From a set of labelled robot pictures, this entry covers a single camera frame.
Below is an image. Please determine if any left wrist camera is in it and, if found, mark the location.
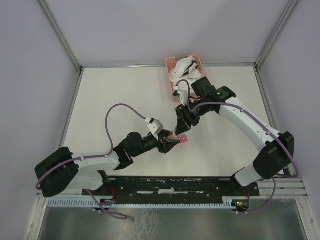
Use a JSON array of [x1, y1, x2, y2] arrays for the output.
[[145, 118, 164, 135]]

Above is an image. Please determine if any pink plastic basket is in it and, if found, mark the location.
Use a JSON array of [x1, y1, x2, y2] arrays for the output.
[[165, 54, 206, 103]]

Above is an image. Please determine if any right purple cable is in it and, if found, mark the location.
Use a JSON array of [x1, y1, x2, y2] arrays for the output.
[[174, 79, 300, 215]]

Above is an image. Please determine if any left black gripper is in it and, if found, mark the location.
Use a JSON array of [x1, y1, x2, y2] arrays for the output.
[[131, 129, 180, 158]]

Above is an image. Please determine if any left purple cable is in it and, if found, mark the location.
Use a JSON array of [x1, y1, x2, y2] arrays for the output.
[[36, 103, 153, 221]]

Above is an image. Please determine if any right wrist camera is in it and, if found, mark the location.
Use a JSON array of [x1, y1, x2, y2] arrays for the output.
[[173, 85, 191, 106]]

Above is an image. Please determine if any white cloth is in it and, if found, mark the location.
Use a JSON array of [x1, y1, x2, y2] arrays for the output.
[[169, 56, 204, 85]]

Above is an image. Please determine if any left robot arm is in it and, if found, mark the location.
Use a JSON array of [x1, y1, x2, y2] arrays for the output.
[[34, 129, 181, 198]]

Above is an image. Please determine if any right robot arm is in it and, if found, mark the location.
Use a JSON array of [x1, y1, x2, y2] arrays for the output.
[[173, 77, 294, 196]]

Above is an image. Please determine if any white cable duct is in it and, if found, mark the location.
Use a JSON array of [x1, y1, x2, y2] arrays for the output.
[[47, 197, 236, 210]]

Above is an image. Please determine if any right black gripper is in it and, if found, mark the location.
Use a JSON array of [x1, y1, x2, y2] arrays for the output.
[[174, 97, 211, 136]]

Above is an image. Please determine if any purple cable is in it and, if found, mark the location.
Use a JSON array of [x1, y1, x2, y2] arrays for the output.
[[36, 103, 153, 221], [174, 79, 300, 215]]

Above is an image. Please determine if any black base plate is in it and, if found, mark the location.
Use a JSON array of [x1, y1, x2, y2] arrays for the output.
[[90, 176, 260, 204]]

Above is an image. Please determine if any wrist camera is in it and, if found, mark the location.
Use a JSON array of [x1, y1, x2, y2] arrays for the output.
[[173, 85, 191, 106], [145, 118, 164, 135]]

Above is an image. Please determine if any glass pill bottle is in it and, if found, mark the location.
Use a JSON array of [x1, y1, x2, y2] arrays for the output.
[[166, 134, 181, 142]]

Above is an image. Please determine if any pink pill organizer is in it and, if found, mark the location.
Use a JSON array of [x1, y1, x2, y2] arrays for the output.
[[177, 134, 188, 144]]

